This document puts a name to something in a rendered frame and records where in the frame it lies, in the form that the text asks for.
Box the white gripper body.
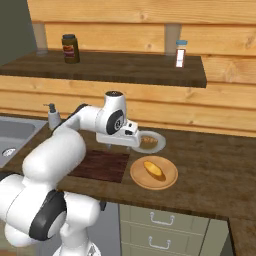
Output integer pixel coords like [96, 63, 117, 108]
[95, 130, 141, 149]

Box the dark wooden shelf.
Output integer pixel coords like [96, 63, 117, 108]
[0, 49, 208, 89]

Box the dark jam jar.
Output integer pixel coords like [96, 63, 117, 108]
[61, 33, 81, 65]

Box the white bottle with blue cap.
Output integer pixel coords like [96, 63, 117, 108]
[174, 39, 189, 69]

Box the yellow baguette pastry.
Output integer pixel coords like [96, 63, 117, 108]
[143, 160, 167, 182]

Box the grey metal sink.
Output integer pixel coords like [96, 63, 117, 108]
[0, 115, 48, 169]

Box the silver drawer handle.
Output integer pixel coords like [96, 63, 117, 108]
[148, 211, 176, 227]
[147, 235, 172, 251]

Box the dark wooden cutting board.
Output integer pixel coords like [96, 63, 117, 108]
[68, 149, 131, 184]

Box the beige drawer front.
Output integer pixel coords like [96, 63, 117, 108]
[120, 242, 138, 256]
[119, 221, 207, 256]
[119, 203, 211, 236]

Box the grey soap dispenser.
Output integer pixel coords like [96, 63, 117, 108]
[42, 102, 63, 131]

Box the grey shelf bracket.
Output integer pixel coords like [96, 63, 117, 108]
[31, 21, 49, 55]
[164, 23, 182, 56]

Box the round wooden plate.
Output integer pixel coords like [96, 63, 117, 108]
[129, 155, 179, 191]

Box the brown croissant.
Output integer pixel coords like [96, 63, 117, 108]
[139, 135, 159, 150]

